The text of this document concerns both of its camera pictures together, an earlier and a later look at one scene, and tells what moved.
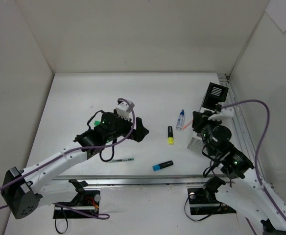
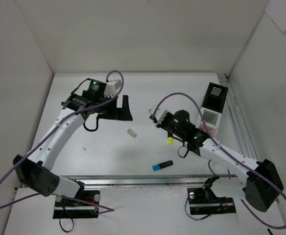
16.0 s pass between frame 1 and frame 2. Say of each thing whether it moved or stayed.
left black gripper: moved
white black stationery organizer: stayed
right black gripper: moved
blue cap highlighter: stayed
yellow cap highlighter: stayed
